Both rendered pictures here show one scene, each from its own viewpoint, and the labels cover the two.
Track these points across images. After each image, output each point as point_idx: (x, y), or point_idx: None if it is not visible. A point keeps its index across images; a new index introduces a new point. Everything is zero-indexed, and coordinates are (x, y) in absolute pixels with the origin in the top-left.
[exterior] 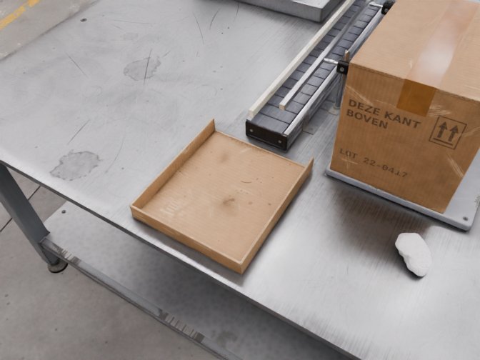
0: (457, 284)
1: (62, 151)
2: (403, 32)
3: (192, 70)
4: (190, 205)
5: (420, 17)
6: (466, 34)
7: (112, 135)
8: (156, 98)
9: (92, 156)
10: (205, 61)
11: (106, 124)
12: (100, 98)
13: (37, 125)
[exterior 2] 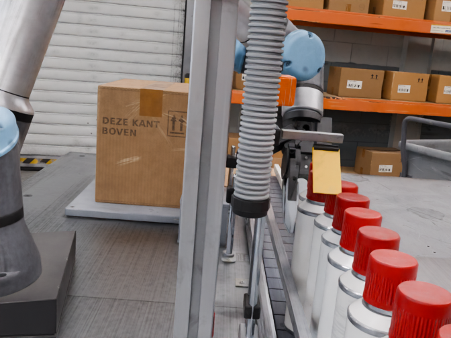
0: None
1: (373, 180)
2: (188, 86)
3: (386, 216)
4: None
5: (182, 88)
6: (147, 84)
7: (361, 186)
8: (374, 201)
9: (353, 180)
10: (390, 223)
11: (376, 189)
12: (409, 197)
13: (413, 186)
